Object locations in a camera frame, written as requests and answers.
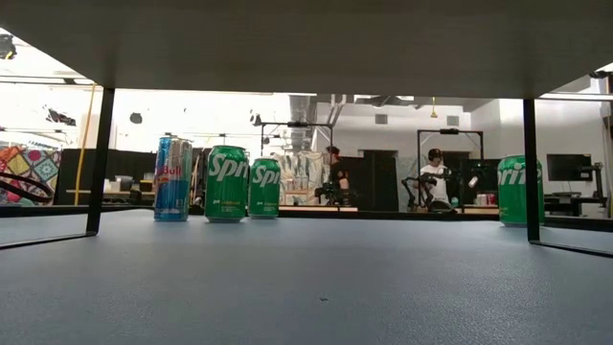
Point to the black metal table frame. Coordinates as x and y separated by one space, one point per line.
335 215

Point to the green Sprite can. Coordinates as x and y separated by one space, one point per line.
264 189
510 191
226 187

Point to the black background robot arm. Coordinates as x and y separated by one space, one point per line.
421 194
330 191

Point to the blue table mat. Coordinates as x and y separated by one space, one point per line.
306 287

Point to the silver ventilation duct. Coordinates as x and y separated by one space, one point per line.
301 120

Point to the light wooden board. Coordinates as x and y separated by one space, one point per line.
306 48

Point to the black wall monitor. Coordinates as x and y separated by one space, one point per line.
569 167

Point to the colourful patchwork quilt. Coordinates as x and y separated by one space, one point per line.
29 165

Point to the person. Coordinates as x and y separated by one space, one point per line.
337 175
436 177

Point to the black camera frame rig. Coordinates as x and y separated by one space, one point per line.
450 131
297 124

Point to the blue silver Red Bull can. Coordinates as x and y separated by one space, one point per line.
172 182

